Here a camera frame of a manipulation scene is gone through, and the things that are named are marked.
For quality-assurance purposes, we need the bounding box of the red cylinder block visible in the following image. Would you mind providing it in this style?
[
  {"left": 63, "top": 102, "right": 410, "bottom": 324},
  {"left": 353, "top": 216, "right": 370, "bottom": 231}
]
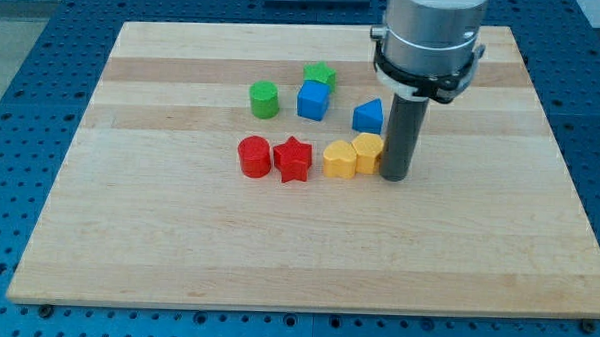
[{"left": 238, "top": 136, "right": 271, "bottom": 178}]

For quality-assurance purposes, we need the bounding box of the green star block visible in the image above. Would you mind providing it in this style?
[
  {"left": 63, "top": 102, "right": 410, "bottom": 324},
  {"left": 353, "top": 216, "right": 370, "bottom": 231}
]
[{"left": 303, "top": 61, "right": 336, "bottom": 94}]

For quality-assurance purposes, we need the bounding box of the red star block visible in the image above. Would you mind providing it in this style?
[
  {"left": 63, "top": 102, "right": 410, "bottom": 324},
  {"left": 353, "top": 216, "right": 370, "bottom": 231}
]
[{"left": 273, "top": 136, "right": 313, "bottom": 183}]

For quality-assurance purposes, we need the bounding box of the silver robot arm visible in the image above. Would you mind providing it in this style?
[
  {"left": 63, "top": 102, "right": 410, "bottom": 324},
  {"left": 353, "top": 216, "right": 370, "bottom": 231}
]
[{"left": 370, "top": 0, "right": 489, "bottom": 182}]

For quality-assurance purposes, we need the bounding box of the black wrist mount ring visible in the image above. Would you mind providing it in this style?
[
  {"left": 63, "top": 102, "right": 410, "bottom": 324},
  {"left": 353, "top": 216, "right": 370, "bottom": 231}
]
[{"left": 373, "top": 41, "right": 485, "bottom": 105}]

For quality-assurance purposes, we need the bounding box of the yellow heart block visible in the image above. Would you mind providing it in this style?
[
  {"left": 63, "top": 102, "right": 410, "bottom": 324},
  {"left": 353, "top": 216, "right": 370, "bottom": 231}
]
[{"left": 322, "top": 140, "right": 358, "bottom": 179}]

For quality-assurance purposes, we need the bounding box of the light wooden board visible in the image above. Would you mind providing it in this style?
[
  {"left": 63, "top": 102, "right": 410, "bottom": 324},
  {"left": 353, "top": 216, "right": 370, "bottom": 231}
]
[{"left": 6, "top": 22, "right": 600, "bottom": 319}]

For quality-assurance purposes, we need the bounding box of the green cylinder block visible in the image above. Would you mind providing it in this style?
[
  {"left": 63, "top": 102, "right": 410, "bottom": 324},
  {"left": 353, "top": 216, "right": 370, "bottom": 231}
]
[{"left": 249, "top": 80, "right": 279, "bottom": 119}]

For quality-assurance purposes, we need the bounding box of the yellow hexagon block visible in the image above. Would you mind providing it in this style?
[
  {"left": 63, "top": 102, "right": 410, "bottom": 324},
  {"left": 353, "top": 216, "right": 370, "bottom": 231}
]
[{"left": 352, "top": 133, "right": 384, "bottom": 175}]

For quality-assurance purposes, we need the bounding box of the blue cube block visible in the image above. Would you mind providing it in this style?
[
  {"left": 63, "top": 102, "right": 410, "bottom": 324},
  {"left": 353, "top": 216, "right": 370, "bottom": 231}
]
[{"left": 296, "top": 80, "right": 331, "bottom": 121}]

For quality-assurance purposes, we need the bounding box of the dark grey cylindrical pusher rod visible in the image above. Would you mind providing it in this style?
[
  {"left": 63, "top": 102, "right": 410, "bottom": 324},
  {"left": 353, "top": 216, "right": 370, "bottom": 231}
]
[{"left": 379, "top": 95, "right": 429, "bottom": 182}]

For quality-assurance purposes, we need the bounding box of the blue triangle block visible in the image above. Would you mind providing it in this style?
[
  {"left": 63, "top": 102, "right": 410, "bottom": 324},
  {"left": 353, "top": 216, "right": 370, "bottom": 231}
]
[{"left": 351, "top": 98, "right": 384, "bottom": 134}]

